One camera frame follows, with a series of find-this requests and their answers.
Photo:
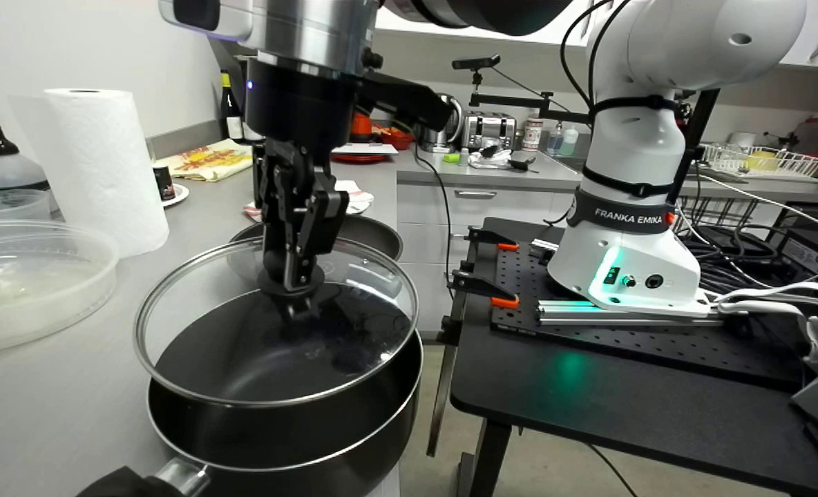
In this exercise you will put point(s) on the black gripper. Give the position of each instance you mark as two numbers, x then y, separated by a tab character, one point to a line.
301	106

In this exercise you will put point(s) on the glass pot lid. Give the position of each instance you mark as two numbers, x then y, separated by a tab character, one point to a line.
244	359

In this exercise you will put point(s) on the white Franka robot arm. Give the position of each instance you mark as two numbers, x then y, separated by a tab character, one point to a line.
641	148

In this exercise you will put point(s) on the black cooking pot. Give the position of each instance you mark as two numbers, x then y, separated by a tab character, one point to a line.
335	442

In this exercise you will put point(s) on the yellow red-printed bag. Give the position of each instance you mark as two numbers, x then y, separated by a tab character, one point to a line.
211	162

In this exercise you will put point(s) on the red mug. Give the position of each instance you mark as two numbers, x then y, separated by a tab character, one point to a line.
384	131

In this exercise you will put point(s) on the white round plate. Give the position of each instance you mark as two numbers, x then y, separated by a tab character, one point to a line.
178	195

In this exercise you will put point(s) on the dark glass bottle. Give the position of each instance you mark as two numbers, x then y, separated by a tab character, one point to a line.
232	106

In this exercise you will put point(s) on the dark spice jar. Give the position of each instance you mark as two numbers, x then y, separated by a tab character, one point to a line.
164	184

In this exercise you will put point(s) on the black orange-tipped clamp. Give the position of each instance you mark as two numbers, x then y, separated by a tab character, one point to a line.
487	294
494	240

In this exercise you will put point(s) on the silver toaster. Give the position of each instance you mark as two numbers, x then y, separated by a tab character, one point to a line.
490	131

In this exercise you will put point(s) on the white paper towel roll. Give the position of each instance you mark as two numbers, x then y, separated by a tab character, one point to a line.
96	170

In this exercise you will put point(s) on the clear plastic container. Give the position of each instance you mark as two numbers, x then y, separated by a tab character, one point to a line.
23	284

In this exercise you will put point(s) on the black-headed spray bottle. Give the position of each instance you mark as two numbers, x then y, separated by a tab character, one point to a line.
4	175

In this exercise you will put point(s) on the black perforated robot table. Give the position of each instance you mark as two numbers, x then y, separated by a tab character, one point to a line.
613	387

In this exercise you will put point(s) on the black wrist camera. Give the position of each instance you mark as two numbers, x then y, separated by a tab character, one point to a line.
406	99

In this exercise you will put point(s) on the black camera on stand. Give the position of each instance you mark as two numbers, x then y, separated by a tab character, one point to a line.
478	62

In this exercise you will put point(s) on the aluminium rail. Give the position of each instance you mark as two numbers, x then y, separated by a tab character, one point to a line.
621	311

